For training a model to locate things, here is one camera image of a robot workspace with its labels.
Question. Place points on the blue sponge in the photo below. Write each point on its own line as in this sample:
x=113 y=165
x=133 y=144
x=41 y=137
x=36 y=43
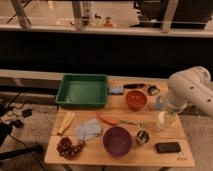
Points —
x=116 y=91

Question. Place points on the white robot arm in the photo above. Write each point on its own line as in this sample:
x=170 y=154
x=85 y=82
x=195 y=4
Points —
x=190 y=86

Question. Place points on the red bowl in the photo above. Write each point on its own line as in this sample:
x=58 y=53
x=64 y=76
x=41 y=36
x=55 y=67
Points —
x=135 y=100

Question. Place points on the purple bowl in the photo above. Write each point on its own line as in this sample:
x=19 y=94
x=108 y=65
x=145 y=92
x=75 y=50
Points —
x=117 y=141

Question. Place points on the black marker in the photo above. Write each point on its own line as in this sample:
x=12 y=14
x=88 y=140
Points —
x=134 y=86

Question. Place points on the green plastic tray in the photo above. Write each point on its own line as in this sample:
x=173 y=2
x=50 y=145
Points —
x=83 y=91

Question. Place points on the orange carrot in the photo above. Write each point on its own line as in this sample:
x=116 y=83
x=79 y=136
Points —
x=107 y=120

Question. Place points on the small black clip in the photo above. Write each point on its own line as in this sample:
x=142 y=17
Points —
x=153 y=90

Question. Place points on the light blue cloth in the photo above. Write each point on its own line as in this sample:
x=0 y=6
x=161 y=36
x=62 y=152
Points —
x=88 y=130

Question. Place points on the yellow banana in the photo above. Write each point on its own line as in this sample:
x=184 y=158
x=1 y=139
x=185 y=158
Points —
x=67 y=120

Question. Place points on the wooden folding table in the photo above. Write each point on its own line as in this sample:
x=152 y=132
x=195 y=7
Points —
x=94 y=152

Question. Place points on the light blue cup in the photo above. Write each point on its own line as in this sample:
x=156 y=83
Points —
x=159 y=105

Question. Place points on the small metal tin can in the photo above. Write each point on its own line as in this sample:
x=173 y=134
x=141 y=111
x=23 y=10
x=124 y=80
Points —
x=142 y=137

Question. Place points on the white lidded container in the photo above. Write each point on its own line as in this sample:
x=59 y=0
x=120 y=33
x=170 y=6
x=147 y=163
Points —
x=166 y=120

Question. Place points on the bunch of red grapes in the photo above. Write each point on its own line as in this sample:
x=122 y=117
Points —
x=67 y=149

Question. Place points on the black smartphone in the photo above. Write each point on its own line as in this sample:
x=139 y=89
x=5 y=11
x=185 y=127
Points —
x=168 y=147

